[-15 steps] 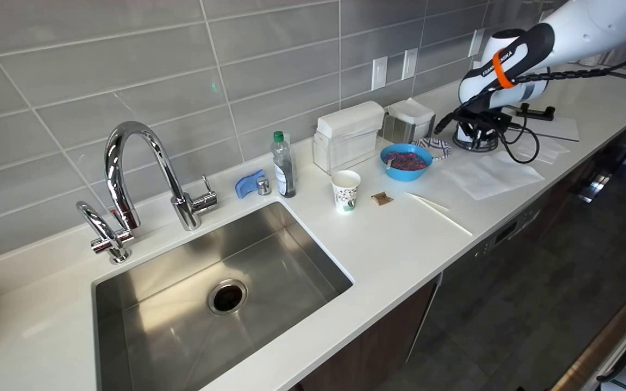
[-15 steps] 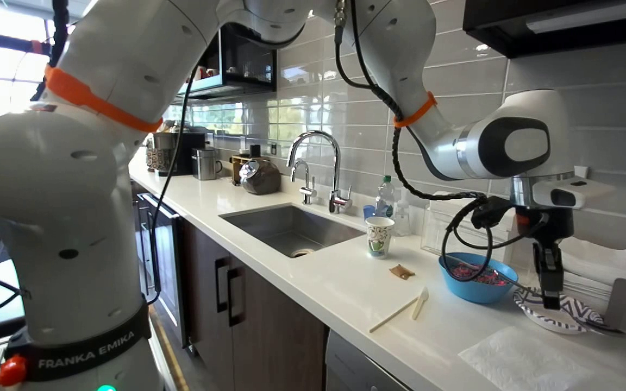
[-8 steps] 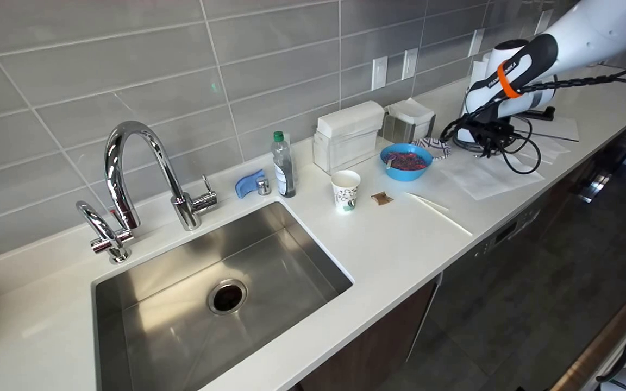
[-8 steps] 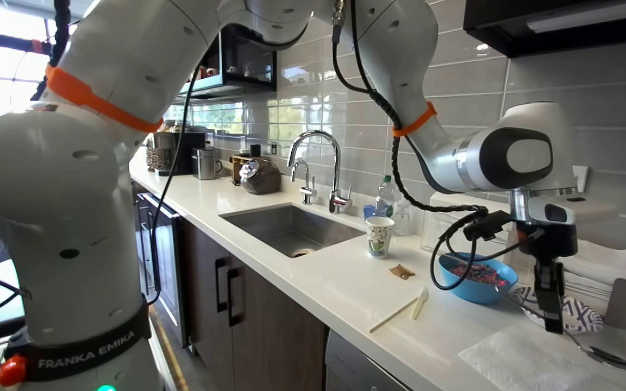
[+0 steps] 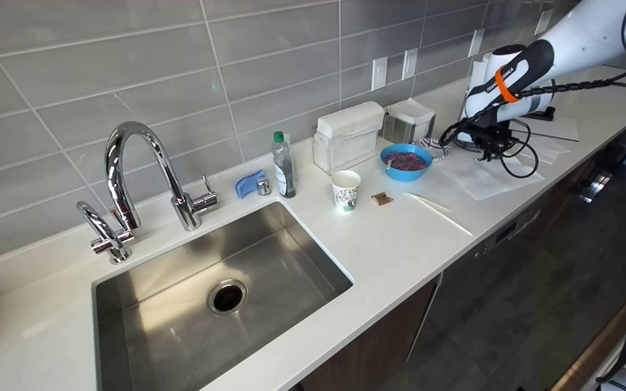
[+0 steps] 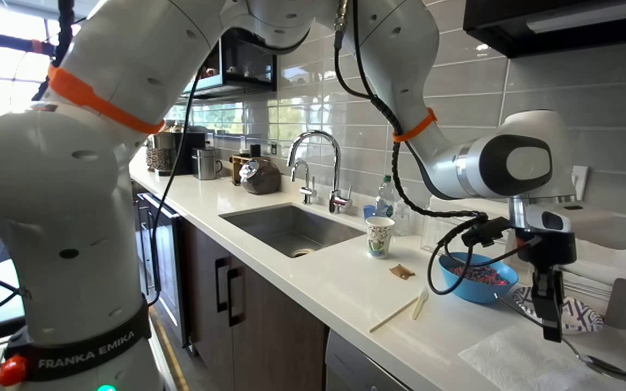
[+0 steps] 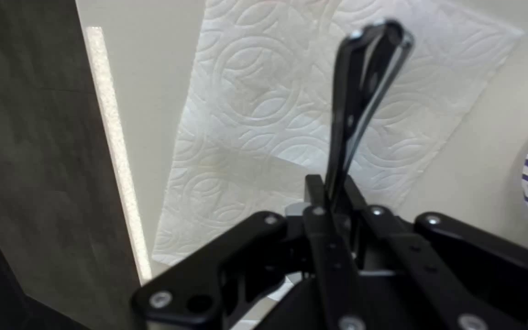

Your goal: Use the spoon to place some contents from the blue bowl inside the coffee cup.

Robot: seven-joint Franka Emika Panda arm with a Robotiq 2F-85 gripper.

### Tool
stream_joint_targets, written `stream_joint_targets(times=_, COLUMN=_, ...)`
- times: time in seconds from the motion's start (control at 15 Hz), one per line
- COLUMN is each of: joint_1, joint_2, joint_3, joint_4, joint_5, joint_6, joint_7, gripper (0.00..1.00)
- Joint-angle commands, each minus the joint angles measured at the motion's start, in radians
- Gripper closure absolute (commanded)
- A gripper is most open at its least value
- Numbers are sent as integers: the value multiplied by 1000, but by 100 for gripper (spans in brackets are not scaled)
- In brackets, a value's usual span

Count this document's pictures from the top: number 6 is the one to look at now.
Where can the blue sponge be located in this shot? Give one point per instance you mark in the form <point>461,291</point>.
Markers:
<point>371,211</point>

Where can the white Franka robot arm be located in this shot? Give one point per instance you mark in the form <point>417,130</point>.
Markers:
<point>75,218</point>

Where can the short pale stir stick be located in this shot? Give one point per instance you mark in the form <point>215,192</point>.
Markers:
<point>420,305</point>

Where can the white paper coffee cup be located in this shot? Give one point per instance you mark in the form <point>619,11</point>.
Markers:
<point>379,239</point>

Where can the tall chrome faucet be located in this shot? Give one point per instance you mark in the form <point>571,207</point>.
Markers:
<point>335,175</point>

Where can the white wall outlet plate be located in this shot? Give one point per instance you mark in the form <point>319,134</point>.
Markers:
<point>581,185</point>

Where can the stainless steel sink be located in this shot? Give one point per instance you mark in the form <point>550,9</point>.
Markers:
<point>291,228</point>

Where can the dark wall shelf cabinet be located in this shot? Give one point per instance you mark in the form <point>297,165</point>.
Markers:
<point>248,66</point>

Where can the black coffee maker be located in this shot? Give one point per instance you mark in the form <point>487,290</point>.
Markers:
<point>183,152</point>

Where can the blue bowl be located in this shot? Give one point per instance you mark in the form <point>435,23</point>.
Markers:
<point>473,291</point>

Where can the black range hood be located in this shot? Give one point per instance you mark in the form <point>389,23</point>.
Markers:
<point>559,24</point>

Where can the white napkin stack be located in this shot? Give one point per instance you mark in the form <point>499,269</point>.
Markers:
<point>607,263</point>

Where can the clear soap bottle green cap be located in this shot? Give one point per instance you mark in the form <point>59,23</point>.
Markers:
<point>383,203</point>

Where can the dark kettle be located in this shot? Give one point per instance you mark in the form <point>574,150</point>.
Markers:
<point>261,176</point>

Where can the dark wood base cabinet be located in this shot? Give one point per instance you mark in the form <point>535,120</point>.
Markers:
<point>270,327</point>

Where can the colourful bead contents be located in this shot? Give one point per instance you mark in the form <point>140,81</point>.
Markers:
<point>487,275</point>

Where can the metal canister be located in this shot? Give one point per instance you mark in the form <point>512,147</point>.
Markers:
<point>209,163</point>

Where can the small brown jar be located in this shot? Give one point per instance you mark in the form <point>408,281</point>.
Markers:
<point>236,169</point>

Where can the white paper sheet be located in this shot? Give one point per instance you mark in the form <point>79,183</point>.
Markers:
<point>509,361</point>

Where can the white box container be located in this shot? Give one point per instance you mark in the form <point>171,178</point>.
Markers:
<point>435,225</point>

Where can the patterned paper plate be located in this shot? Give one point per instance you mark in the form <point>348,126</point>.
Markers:
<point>581,318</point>

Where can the black under-counter appliance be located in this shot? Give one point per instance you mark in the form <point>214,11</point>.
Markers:
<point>168,253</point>

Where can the brown paper packet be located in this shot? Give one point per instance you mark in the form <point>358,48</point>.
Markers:
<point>402,271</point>

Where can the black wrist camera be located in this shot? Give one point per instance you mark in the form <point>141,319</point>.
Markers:
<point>485,230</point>

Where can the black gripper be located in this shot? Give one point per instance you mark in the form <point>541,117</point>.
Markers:
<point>549,251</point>

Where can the small chrome tap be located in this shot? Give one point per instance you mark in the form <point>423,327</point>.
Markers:
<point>304,185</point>

